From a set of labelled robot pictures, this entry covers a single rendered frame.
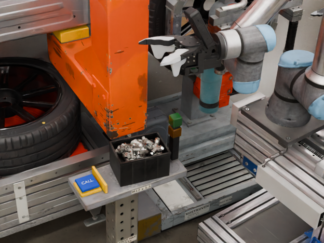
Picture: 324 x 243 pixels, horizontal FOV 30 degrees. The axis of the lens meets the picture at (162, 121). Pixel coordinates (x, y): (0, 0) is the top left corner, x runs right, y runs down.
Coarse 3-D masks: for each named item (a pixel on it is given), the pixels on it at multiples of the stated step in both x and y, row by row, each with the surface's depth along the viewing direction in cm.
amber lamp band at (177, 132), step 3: (168, 126) 231; (168, 129) 231; (171, 129) 229; (177, 129) 229; (180, 129) 229; (168, 132) 232; (171, 132) 230; (174, 132) 228; (177, 132) 229; (180, 132) 230; (171, 135) 230; (174, 135) 230; (177, 135) 230; (180, 135) 231
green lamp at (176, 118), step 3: (171, 114) 228; (174, 114) 228; (177, 114) 228; (171, 117) 226; (174, 117) 226; (177, 117) 226; (180, 117) 226; (171, 120) 227; (174, 120) 225; (177, 120) 226; (180, 120) 227; (171, 123) 227; (174, 123) 226; (177, 123) 227; (180, 123) 228; (174, 126) 227; (177, 126) 228
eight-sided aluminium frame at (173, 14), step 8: (168, 0) 237; (176, 0) 234; (184, 0) 235; (168, 8) 238; (176, 8) 235; (168, 16) 241; (176, 16) 238; (168, 24) 243; (176, 24) 241; (272, 24) 266; (168, 32) 245; (176, 32) 242; (192, 72) 258
